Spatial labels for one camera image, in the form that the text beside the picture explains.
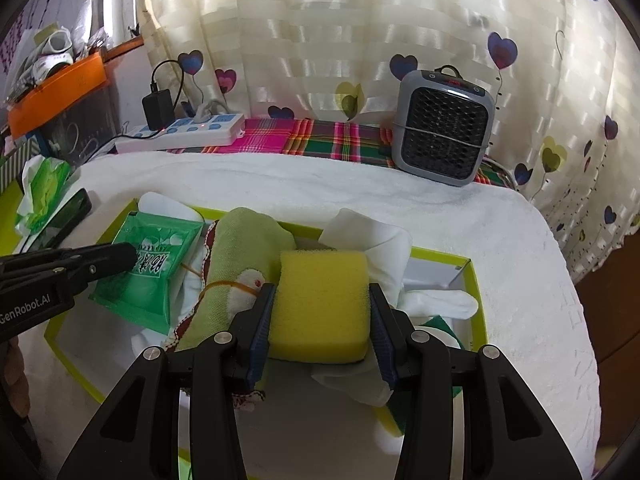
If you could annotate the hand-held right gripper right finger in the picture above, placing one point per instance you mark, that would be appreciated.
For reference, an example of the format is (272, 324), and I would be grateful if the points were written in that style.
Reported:
(382, 345)

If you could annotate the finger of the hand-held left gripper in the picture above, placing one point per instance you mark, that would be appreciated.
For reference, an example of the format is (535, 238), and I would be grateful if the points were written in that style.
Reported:
(100, 260)
(50, 277)

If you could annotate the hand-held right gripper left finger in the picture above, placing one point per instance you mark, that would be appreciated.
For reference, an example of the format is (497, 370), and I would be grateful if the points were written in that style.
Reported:
(261, 340)

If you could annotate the green tissue packet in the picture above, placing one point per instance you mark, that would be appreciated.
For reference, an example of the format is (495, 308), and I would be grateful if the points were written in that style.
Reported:
(150, 285)

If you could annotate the plain yellow sponge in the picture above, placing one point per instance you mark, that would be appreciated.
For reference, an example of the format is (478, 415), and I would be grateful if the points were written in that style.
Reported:
(320, 305)

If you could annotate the white gloves bundle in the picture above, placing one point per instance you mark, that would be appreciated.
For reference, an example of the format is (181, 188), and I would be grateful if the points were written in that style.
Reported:
(165, 205)
(380, 240)

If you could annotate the light green towel roll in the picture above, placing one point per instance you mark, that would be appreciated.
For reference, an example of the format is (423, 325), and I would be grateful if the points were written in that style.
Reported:
(240, 245)

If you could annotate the white box with yellow-green rim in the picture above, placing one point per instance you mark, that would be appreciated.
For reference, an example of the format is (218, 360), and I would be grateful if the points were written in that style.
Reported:
(310, 440)

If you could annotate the person's left hand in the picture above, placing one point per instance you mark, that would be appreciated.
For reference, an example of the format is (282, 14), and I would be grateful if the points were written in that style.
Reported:
(11, 375)

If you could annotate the black phone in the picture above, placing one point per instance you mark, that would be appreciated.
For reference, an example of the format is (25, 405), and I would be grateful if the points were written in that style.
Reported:
(65, 215)

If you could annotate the orange rubber band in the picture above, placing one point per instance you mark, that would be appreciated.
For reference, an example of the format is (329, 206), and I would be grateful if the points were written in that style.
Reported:
(189, 266)
(230, 286)

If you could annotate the green and white tissue pack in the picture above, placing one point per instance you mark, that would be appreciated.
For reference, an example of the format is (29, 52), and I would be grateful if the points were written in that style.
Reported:
(45, 185)

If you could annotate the dark translucent storage box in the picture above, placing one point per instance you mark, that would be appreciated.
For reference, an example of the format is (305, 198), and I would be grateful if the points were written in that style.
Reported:
(80, 135)

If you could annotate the black charger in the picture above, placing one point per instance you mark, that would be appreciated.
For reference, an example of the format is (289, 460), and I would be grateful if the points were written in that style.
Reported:
(157, 107)

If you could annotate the white power strip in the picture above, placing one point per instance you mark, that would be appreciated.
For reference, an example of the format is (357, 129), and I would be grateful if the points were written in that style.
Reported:
(200, 130)

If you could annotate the orange bin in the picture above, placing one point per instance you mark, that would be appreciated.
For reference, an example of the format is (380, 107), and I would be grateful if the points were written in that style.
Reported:
(55, 95)

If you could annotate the white plug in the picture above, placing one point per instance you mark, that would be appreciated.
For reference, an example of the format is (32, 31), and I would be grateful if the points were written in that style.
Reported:
(205, 112)

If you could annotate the white shoe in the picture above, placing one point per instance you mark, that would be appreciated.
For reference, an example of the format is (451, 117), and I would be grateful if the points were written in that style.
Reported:
(45, 67)
(57, 40)

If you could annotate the plaid cloth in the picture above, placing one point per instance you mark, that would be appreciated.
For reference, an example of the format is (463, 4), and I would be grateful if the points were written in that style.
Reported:
(325, 140)

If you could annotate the orange wooden ledge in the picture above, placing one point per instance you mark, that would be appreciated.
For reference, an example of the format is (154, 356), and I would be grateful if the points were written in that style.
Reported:
(125, 47)

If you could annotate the grey fan heater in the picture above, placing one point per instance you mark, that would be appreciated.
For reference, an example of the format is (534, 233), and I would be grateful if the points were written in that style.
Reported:
(440, 130)

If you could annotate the brown wooden furniture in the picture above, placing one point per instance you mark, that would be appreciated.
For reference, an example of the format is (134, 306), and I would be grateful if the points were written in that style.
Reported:
(615, 310)

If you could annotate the cream curtain with hearts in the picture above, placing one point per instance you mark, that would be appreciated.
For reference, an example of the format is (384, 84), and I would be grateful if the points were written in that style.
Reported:
(325, 35)

